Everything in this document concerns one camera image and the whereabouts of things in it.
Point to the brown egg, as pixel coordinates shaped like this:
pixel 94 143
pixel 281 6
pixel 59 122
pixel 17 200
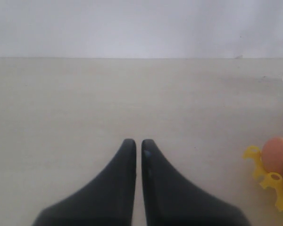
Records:
pixel 272 155

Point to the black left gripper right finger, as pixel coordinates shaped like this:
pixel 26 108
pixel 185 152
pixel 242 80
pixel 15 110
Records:
pixel 172 200

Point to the yellow plastic egg tray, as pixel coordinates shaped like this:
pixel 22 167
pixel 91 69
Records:
pixel 266 180

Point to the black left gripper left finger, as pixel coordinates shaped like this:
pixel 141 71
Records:
pixel 107 200

